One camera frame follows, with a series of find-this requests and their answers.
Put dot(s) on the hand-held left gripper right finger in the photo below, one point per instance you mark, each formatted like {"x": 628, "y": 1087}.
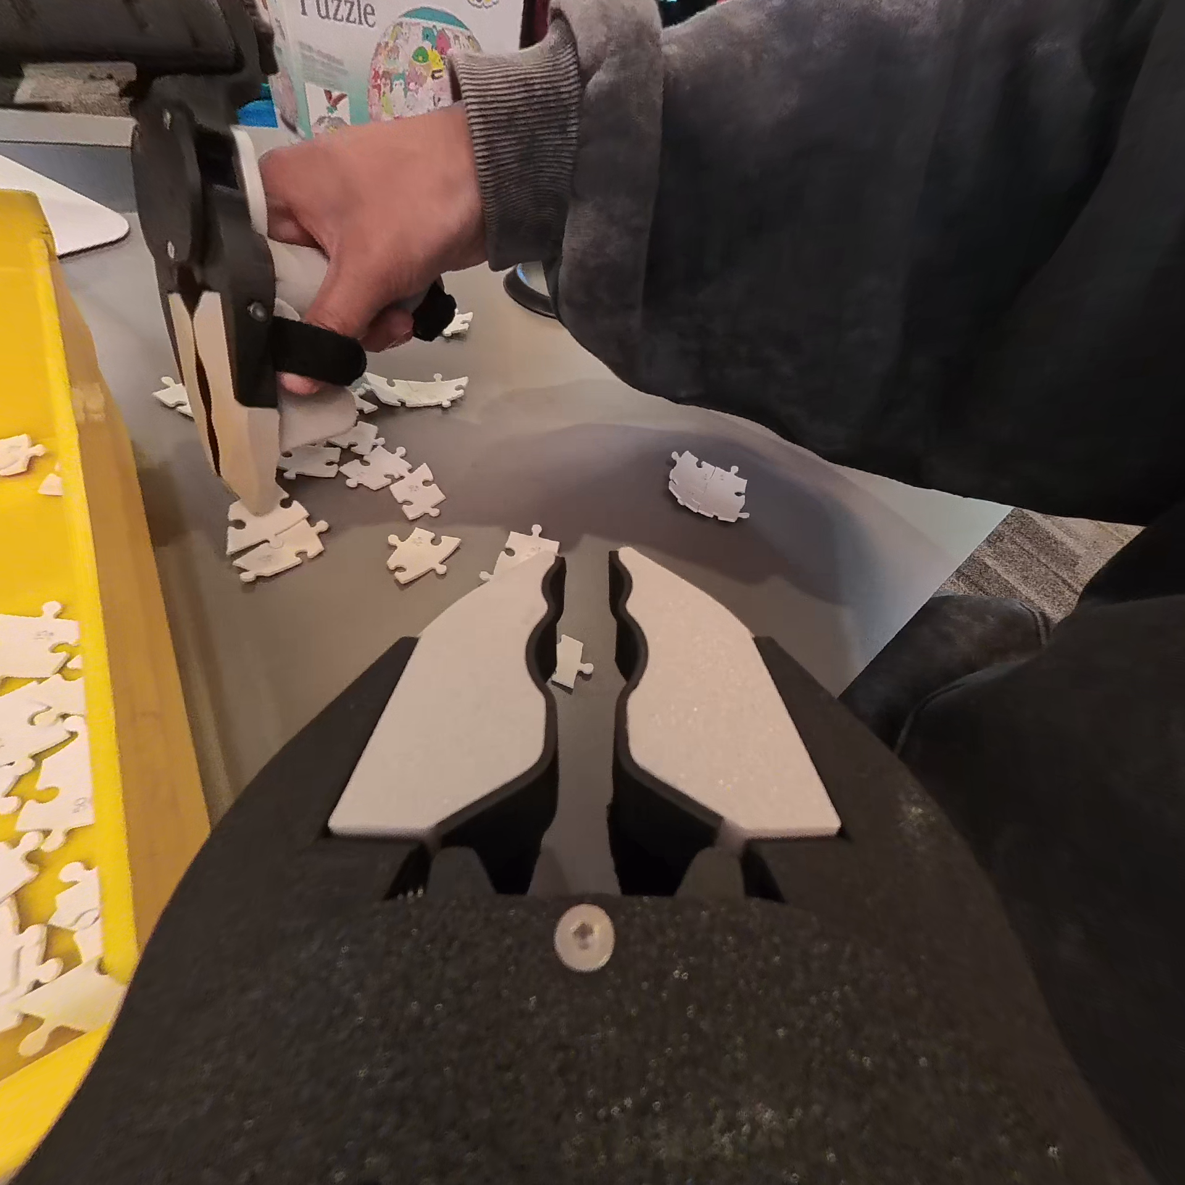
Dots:
{"x": 727, "y": 741}

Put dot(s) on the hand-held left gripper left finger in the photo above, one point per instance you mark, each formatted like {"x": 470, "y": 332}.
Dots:
{"x": 445, "y": 741}

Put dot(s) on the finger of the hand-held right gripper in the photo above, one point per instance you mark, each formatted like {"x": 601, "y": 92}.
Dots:
{"x": 189, "y": 352}
{"x": 246, "y": 445}

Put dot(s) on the yellow plastic bins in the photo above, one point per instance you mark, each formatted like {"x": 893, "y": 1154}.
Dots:
{"x": 120, "y": 601}

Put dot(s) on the batch of puzzle pieces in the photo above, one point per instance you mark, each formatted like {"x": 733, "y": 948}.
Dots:
{"x": 37, "y": 639}

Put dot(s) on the loose white puzzle pieces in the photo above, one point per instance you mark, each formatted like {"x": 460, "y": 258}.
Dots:
{"x": 417, "y": 391}

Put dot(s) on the printed puzzle box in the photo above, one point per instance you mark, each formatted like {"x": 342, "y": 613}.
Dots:
{"x": 323, "y": 55}

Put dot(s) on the scattered white puzzle pieces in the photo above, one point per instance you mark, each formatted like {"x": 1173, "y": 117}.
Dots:
{"x": 459, "y": 323}

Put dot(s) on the person's right hand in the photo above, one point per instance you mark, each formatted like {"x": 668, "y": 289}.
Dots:
{"x": 388, "y": 213}

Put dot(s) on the black round table grommet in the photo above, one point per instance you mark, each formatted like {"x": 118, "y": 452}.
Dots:
{"x": 528, "y": 297}

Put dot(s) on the person's dark clothing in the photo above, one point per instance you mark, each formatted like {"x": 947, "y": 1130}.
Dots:
{"x": 1064, "y": 833}

